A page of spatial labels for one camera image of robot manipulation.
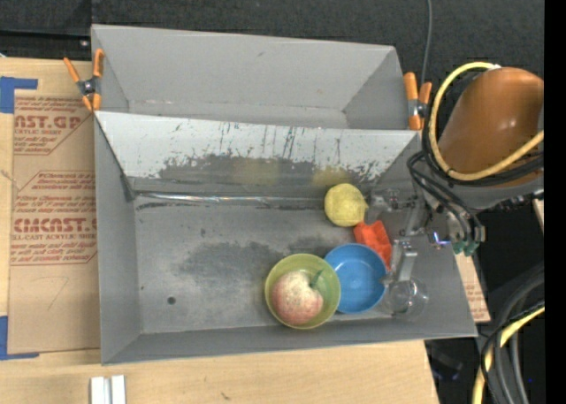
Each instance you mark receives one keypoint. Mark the blue bowl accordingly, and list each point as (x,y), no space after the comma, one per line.
(356,278)

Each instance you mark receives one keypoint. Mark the orange toy carrot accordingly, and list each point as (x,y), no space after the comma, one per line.
(375,238)

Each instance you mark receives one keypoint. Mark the brown cardboard board, red print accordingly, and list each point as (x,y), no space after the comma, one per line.
(53,296)

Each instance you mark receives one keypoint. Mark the green bowl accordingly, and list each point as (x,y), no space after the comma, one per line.
(329,294)

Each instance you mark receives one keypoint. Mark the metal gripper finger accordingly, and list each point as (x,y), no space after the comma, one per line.
(403,261)
(390,200)

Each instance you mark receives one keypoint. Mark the grey metal bin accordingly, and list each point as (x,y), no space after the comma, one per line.
(221,261)

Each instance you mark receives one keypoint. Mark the red and yellow apple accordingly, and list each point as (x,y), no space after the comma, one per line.
(295,298)

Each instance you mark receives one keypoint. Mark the clear glass cup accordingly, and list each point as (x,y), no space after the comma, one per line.
(409,300)

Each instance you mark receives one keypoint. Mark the yellow toy lemon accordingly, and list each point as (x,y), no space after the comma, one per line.
(346,204)

